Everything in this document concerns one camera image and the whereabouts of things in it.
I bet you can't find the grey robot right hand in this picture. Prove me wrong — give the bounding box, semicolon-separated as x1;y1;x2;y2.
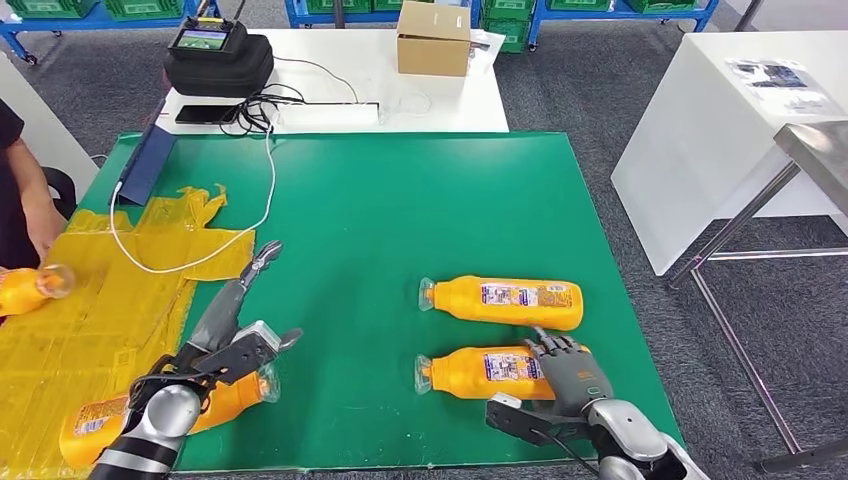
526;325;615;419

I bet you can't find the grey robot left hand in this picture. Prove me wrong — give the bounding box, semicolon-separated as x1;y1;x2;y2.
187;239;285;356

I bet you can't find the person's hand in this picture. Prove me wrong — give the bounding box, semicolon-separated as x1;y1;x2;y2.
33;211;68;263

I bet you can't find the orange detergent bottle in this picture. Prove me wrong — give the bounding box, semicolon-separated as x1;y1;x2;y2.
0;263;76;318
417;274;585;333
413;343;591;402
58;360;283;470

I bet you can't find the black chair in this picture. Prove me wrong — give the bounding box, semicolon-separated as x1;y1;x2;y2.
40;165;79;221

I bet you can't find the person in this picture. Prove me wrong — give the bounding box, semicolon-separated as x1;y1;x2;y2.
0;99;71;273

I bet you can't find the yellow taped sheet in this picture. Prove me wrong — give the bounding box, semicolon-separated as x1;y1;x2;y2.
0;185;258;480

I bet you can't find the white table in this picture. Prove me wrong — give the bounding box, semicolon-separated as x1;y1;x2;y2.
0;52;101;200
609;29;848;278

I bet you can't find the black smartphone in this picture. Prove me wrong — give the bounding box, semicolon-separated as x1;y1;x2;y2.
174;104;240;126

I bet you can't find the blue shelf rack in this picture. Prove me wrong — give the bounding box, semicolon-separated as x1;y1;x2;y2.
529;0;720;51
284;0;482;29
0;0;223;68

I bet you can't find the green table mat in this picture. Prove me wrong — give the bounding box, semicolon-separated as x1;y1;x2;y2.
69;131;684;475

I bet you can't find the white power strip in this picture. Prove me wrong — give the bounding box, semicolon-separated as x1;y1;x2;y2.
272;102;382;130

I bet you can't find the black carrying case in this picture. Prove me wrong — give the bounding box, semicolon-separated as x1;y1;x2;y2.
163;34;275;99

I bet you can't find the black controller with screen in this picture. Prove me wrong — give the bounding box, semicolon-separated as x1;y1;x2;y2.
167;0;248;62

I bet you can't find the white desk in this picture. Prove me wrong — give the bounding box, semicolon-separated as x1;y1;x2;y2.
155;27;511;137

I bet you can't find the brown cardboard box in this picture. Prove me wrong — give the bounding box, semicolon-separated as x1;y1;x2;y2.
396;0;473;78

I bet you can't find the clear bag with papers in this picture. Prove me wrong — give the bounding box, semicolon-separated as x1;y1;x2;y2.
466;29;508;73

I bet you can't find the plastic bag with leaflets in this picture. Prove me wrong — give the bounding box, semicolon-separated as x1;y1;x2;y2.
725;58;833;115

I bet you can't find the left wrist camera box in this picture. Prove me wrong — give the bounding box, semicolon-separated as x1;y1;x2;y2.
178;321;286;386

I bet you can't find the white charging cable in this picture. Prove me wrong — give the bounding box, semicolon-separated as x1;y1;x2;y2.
109;125;278;276

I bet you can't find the black cable bundle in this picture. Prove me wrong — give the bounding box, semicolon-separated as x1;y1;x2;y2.
218;84;380;138

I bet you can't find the steel frame table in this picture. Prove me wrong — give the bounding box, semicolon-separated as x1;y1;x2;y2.
669;122;848;475

